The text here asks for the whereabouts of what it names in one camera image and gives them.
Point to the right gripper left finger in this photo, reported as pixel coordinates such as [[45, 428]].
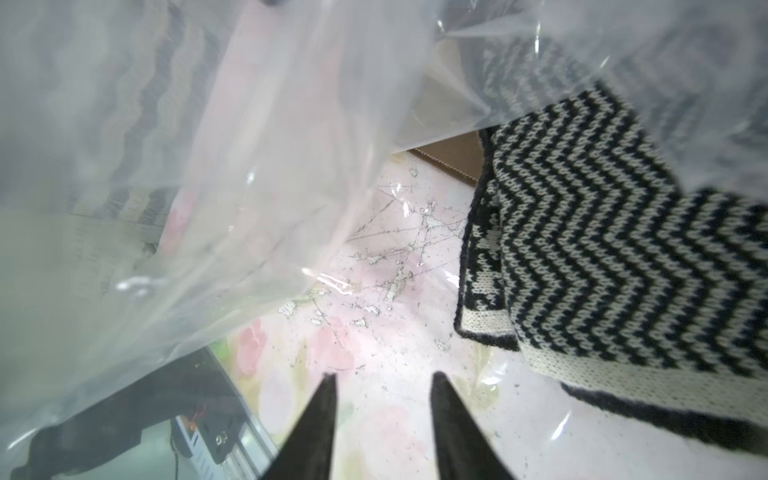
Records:
[[307, 452]]

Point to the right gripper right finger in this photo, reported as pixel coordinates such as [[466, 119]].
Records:
[[462, 451]]

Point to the black white chevron knit blanket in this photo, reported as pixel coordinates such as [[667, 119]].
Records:
[[583, 255]]

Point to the clear plastic vacuum bag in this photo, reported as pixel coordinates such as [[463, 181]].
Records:
[[237, 175]]

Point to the brown plaid blanket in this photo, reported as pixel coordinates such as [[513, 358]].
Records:
[[461, 156]]

